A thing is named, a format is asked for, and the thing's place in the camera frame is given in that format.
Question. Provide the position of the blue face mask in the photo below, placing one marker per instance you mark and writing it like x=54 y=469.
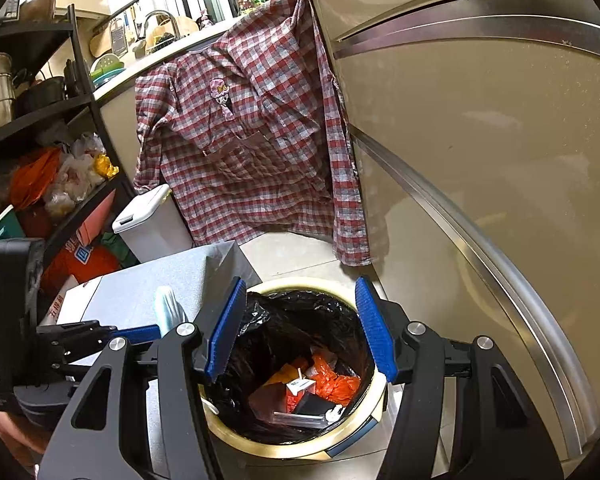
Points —
x=167 y=310

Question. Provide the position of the orange plastic bag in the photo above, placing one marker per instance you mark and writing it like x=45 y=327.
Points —
x=340 y=385

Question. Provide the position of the white lidded bin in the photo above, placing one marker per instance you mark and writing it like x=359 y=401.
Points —
x=155 y=230

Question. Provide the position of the black shelf unit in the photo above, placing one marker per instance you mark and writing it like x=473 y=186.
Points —
x=55 y=115

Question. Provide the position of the black packet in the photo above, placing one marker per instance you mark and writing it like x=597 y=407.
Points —
x=312 y=402

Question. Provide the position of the steel faucet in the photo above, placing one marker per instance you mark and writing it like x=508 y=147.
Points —
x=160 y=20

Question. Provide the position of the orange bags on shelf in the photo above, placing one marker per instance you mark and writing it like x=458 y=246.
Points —
x=35 y=180

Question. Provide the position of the white plastic bags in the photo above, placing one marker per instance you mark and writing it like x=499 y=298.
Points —
x=75 y=175

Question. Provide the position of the white flour sack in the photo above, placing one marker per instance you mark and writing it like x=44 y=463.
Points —
x=75 y=300

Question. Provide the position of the red plaid shirt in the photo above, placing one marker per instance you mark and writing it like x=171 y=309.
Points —
x=250 y=150

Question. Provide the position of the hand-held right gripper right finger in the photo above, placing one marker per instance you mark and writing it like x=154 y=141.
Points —
x=377 y=330

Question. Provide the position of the green storage box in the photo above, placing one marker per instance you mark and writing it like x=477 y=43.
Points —
x=0 y=235

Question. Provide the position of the white kitchen counter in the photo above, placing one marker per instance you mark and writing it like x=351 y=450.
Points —
x=130 y=72

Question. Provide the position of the yellow trash bin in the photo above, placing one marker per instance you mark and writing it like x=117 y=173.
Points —
x=260 y=447

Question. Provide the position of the red white milk carton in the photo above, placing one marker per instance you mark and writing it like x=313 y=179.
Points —
x=300 y=387

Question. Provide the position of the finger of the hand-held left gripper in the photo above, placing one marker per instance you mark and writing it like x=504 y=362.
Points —
x=75 y=356
x=140 y=334

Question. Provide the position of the beige refrigerator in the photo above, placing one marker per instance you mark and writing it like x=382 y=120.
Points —
x=505 y=185

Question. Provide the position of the orange bag with blue label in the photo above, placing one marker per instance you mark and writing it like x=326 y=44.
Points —
x=95 y=260

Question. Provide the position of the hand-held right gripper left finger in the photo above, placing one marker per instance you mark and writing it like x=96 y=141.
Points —
x=225 y=330

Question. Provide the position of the black trash bag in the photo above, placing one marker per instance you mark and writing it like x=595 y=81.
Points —
x=280 y=320

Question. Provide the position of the person's left forearm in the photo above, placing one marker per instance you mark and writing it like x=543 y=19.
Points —
x=15 y=435

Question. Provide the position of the black pot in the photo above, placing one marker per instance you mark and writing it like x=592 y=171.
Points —
x=40 y=95

